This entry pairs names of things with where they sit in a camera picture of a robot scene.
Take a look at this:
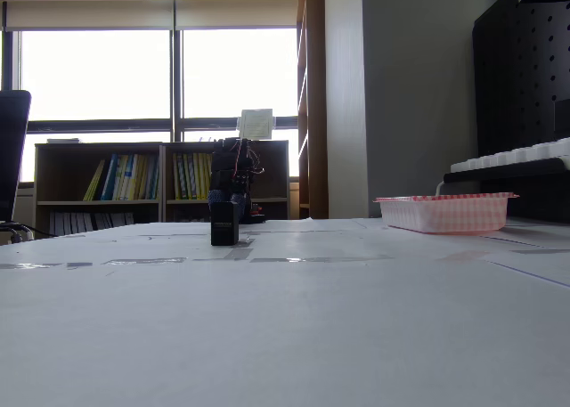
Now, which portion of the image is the small black servo part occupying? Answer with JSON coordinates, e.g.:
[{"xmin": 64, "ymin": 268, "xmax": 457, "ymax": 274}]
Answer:
[{"xmin": 210, "ymin": 200, "xmax": 240, "ymax": 247}]

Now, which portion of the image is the pink checkered paper tray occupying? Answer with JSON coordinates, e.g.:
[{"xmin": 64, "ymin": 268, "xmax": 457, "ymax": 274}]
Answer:
[{"xmin": 372, "ymin": 191, "xmax": 520, "ymax": 235}]

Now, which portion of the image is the white paper sign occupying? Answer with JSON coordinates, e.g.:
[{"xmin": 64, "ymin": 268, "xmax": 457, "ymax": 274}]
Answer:
[{"xmin": 237, "ymin": 108, "xmax": 276, "ymax": 141}]

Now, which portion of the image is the blue book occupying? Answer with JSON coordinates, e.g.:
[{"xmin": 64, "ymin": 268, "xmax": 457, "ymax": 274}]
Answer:
[{"xmin": 100, "ymin": 153, "xmax": 119, "ymax": 202}]

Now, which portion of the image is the tall wooden shelf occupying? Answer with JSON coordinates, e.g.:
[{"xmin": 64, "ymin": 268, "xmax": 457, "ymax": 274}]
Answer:
[{"xmin": 297, "ymin": 0, "xmax": 330, "ymax": 220}]

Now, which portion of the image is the yellow leaning book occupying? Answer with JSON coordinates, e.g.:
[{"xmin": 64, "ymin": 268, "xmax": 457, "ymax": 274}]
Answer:
[{"xmin": 83, "ymin": 159, "xmax": 107, "ymax": 202}]

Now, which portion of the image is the low wooden bookshelf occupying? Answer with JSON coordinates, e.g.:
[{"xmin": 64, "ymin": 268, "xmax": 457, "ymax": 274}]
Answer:
[{"xmin": 34, "ymin": 140, "xmax": 291, "ymax": 240}]

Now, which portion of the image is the beige roller blind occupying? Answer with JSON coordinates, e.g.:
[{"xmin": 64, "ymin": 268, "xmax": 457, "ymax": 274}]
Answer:
[
  {"xmin": 3, "ymin": 0, "xmax": 176, "ymax": 31},
  {"xmin": 174, "ymin": 0, "xmax": 300, "ymax": 31}
]

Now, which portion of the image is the black computer monitor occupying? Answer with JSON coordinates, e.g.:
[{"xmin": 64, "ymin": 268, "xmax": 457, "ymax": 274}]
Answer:
[{"xmin": 0, "ymin": 89, "xmax": 33, "ymax": 224}]

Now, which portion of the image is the white power strip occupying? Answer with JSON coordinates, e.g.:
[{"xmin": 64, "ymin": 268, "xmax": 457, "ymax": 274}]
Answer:
[{"xmin": 450, "ymin": 136, "xmax": 570, "ymax": 175}]

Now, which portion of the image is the black pegboard stand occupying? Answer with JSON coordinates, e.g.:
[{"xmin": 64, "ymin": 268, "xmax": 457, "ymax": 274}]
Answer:
[{"xmin": 443, "ymin": 0, "xmax": 570, "ymax": 224}]

